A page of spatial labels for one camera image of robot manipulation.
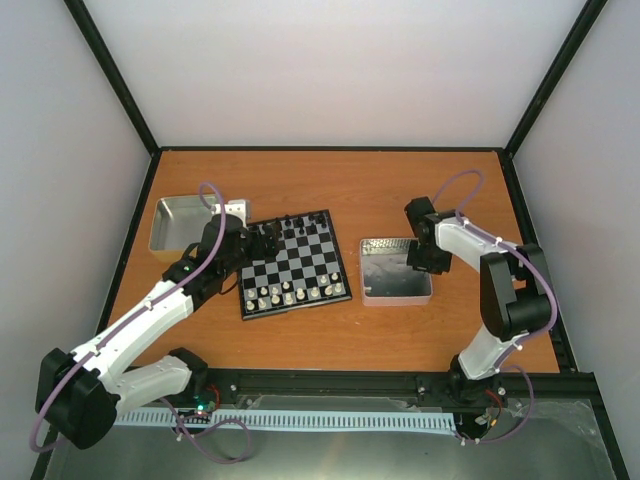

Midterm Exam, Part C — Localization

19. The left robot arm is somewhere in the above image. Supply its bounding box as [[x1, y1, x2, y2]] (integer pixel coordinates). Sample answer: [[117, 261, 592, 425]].
[[35, 212, 281, 450]]

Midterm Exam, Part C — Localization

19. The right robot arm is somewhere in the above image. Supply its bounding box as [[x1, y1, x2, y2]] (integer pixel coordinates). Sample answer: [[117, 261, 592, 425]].
[[404, 197, 558, 404]]

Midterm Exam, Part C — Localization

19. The black chess piece set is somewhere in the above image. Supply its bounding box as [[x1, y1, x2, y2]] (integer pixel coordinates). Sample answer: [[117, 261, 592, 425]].
[[248, 210, 333, 246]]

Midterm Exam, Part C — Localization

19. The pink tin with white pieces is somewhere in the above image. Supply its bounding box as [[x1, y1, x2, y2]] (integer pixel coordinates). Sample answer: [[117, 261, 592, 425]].
[[359, 237, 433, 307]]

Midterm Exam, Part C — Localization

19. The black and silver chessboard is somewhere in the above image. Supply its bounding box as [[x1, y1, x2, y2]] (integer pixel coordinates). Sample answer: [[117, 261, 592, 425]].
[[238, 218, 352, 321]]

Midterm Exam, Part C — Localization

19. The empty silver metal tin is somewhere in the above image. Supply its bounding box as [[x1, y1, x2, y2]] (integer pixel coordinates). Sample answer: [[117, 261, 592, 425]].
[[149, 195, 212, 264]]

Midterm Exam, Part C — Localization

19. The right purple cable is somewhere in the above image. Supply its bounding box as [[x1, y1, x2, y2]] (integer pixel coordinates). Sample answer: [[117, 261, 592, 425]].
[[430, 169, 559, 446]]

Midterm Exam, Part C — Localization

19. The light blue cable duct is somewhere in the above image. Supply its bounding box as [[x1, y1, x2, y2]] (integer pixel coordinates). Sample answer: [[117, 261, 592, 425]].
[[114, 405, 459, 434]]

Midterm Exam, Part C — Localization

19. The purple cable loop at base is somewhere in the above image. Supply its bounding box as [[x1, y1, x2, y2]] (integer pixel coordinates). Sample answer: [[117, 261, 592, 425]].
[[169, 399, 254, 464]]

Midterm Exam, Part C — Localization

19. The black frame post left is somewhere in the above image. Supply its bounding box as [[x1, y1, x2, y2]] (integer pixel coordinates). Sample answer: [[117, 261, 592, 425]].
[[63, 0, 159, 156]]

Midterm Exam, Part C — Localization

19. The black frame post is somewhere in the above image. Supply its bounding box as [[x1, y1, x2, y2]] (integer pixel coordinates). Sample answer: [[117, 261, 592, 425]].
[[504, 0, 608, 160], [63, 0, 159, 156]]

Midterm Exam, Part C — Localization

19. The black frame post right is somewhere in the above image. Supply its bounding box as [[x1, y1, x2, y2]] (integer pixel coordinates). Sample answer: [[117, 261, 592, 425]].
[[504, 0, 608, 160]]

